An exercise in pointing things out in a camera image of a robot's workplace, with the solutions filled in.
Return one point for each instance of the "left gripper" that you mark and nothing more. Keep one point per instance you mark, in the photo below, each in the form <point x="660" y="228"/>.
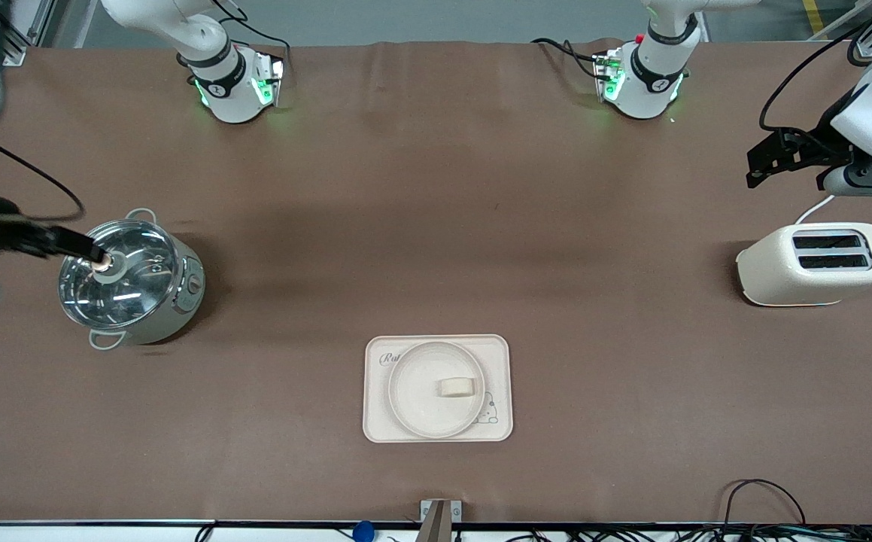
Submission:
<point x="819" y="145"/>

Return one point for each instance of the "small blue round object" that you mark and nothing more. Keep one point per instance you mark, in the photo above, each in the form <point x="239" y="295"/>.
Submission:
<point x="363" y="531"/>

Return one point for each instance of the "aluminium frame profile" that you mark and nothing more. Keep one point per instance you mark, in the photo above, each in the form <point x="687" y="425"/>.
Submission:
<point x="868" y="45"/>
<point x="22" y="34"/>

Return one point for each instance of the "grey metal camera bracket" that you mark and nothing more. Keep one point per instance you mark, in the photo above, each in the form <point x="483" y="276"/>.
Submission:
<point x="440" y="519"/>

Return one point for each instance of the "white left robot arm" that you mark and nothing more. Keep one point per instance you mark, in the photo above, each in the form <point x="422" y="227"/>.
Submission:
<point x="650" y="75"/>

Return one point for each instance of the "cream rabbit print tray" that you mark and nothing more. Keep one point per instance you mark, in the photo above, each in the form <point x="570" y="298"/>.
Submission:
<point x="499" y="354"/>

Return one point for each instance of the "round cream plate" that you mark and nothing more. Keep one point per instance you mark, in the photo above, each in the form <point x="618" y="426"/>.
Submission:
<point x="417" y="406"/>

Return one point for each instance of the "cream two-slot toaster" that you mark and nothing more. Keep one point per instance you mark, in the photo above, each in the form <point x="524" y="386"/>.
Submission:
<point x="797" y="282"/>

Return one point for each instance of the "pale green electric pot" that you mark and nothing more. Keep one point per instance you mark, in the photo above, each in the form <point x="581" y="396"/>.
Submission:
<point x="187" y="301"/>

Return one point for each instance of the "small white bun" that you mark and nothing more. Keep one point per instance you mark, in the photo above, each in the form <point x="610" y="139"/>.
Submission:
<point x="456" y="388"/>

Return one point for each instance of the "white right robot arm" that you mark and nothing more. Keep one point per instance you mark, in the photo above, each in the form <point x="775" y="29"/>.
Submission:
<point x="225" y="83"/>

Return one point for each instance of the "brown table cloth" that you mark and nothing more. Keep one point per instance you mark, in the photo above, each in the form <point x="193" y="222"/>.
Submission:
<point x="436" y="150"/>

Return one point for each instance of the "glass pot lid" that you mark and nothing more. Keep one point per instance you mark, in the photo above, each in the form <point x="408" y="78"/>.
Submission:
<point x="127" y="290"/>

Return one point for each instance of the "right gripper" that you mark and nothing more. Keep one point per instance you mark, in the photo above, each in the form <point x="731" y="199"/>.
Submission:
<point x="1" y="235"/>

